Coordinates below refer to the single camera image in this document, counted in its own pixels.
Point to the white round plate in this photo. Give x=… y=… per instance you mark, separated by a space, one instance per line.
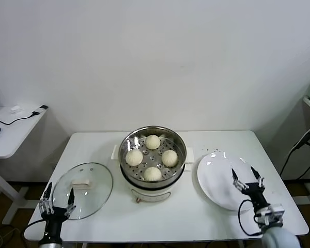
x=217 y=186

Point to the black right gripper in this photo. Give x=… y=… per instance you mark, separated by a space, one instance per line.
x=255 y=195

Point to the scattered black crumbs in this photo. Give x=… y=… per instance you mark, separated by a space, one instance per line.
x=213 y=149

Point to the perforated steel steamer basket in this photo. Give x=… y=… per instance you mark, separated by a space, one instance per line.
x=152 y=158

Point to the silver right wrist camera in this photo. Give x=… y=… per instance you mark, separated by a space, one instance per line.
x=272 y=214

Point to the white side desk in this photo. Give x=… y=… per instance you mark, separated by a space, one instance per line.
x=15 y=139

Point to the crumpled white tissue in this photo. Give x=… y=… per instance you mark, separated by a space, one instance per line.
x=16 y=109

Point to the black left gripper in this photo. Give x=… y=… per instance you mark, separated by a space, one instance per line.
x=53 y=224

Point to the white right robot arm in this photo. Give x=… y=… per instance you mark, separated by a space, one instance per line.
x=280 y=237

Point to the white steamed baozi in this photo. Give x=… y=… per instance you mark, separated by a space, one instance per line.
x=152 y=141
x=134 y=157
x=169 y=157
x=152 y=173

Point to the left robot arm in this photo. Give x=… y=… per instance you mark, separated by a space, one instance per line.
x=50 y=242

